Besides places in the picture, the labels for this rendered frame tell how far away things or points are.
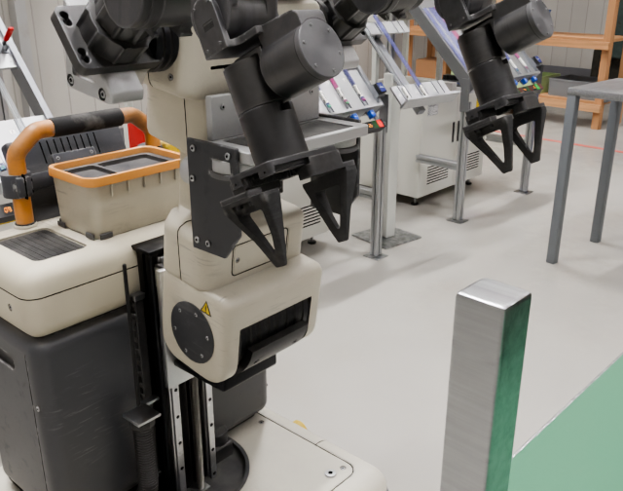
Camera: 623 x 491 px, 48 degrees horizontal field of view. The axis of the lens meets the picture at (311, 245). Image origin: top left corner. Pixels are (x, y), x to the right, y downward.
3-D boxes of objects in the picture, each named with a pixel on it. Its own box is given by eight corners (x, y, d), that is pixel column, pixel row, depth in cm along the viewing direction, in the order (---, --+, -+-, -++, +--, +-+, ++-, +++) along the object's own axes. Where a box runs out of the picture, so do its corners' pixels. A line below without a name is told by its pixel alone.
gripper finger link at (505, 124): (544, 159, 99) (522, 95, 99) (523, 167, 94) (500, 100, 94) (501, 173, 104) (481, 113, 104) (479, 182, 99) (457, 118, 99)
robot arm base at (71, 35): (132, 10, 93) (47, 14, 84) (160, -30, 87) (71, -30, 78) (161, 67, 92) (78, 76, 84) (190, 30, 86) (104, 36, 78)
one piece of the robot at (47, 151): (14, 265, 134) (-27, 151, 133) (164, 220, 159) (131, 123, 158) (37, 255, 126) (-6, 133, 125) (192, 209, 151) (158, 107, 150)
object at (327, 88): (375, 108, 308) (380, 103, 305) (264, 132, 263) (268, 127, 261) (353, 73, 311) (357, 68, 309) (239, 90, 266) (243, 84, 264)
